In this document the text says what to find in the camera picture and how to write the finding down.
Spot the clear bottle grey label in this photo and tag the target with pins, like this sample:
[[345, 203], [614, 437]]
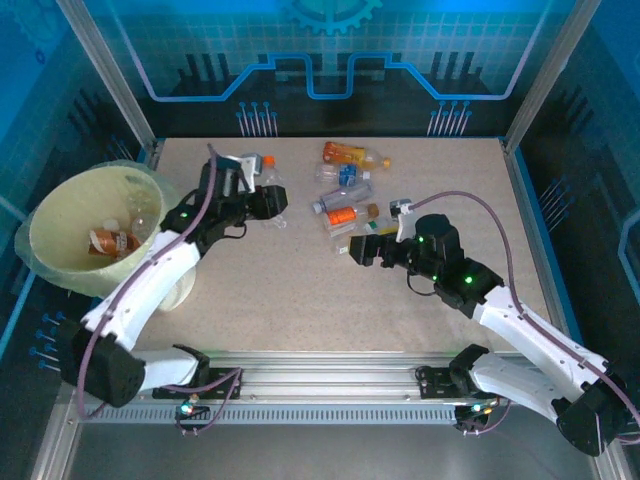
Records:
[[345, 196]]

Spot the clear bottle blue label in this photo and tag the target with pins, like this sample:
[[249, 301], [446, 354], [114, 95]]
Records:
[[347, 175]]

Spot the small orange cap bottle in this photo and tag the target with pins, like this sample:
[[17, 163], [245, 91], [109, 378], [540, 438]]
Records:
[[270, 161]]

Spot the brown coffee drink bottle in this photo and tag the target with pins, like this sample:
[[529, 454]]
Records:
[[107, 242]]

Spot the aluminium extrusion rail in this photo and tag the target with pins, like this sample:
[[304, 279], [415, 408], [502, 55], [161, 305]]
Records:
[[325, 375]]

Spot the clear bottle orange label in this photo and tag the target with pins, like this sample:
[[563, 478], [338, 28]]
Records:
[[341, 216]]

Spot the orange label juice bottle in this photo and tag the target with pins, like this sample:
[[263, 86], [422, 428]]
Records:
[[345, 152]]

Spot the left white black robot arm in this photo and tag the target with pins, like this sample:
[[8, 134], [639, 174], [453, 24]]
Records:
[[145, 285]]

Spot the clear bottle white label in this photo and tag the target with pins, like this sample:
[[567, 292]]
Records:
[[143, 226]]

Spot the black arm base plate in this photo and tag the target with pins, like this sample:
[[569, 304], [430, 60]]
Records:
[[220, 392], [432, 382]]

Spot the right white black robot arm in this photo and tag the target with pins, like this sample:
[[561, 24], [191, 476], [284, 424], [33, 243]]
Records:
[[525, 325]]

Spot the pale yellow round bin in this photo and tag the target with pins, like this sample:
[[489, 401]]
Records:
[[60, 215]]

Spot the clear bottle green white cap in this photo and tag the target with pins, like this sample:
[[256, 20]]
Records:
[[372, 226]]

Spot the small lit controller board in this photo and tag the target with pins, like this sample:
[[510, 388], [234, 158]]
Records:
[[475, 407], [187, 407]]

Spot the clear bottle small green print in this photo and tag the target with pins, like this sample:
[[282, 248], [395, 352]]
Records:
[[343, 248]]

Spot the aluminium frame post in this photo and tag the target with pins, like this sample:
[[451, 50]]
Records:
[[111, 75], [550, 75]]

